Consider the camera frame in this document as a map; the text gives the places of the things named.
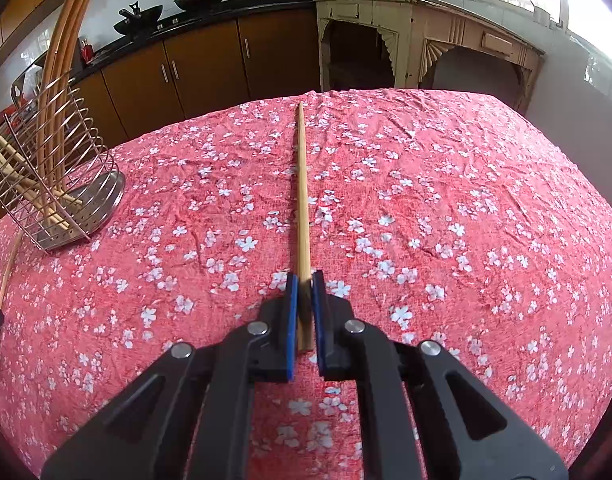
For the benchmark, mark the cream wooden side cabinet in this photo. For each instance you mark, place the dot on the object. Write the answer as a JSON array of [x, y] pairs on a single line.
[[436, 35]]

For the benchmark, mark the black kitchen countertop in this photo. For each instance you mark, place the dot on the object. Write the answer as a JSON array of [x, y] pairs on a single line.
[[235, 7]]

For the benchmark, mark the red bottle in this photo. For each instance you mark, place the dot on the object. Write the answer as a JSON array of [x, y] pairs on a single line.
[[87, 51]]

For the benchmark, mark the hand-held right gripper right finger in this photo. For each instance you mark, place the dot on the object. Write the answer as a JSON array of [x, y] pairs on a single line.
[[318, 320]]

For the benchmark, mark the brown base kitchen cabinets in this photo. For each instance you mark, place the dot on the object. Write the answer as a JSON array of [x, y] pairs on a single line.
[[210, 70]]

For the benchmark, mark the red floral tablecloth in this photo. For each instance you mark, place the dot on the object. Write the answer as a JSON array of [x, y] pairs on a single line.
[[386, 210]]

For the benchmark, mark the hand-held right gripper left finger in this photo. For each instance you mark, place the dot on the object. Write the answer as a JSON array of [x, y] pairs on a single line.
[[292, 320]]

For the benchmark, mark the wooden chopstick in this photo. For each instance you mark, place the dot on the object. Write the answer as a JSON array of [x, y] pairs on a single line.
[[54, 125], [64, 125], [302, 210], [5, 162], [8, 270], [15, 152], [44, 125]]

